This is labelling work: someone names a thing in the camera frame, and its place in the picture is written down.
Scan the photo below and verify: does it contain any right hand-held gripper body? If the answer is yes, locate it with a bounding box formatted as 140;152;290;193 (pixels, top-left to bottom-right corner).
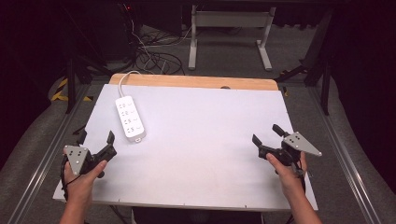
257;131;323;179

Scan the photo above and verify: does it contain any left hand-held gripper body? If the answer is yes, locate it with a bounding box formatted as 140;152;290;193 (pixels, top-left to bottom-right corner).
64;144;118;179

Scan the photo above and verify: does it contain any person's left hand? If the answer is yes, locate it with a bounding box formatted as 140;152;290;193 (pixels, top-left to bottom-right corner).
63;148;108;207

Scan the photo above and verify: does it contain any person's right hand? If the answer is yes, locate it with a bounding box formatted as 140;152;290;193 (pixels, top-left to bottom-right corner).
265;150;308;200

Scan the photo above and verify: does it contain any white power strip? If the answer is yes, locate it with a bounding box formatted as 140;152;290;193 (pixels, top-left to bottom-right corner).
114;95;148;144

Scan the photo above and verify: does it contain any white board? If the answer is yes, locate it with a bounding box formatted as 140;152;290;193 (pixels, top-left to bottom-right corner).
51;83;319;212

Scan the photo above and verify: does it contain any black metal stand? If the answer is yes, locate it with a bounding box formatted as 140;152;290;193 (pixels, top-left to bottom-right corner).
274;8;335;117
60;6;138;115

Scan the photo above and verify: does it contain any wooden table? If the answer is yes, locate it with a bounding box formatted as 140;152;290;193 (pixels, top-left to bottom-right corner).
108;73;279;91

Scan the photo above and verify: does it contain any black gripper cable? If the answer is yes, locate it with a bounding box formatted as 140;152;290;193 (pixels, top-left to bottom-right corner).
61;154;82;203

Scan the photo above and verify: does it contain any white power strip cable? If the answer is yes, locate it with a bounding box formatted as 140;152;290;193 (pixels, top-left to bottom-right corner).
118;70;142;99

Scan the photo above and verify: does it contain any tangle of black cables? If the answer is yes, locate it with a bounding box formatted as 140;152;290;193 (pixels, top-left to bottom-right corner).
130;24;200;76

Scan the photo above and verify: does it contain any white metal desk frame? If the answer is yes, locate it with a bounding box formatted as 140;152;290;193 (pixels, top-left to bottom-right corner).
188;4;277;72

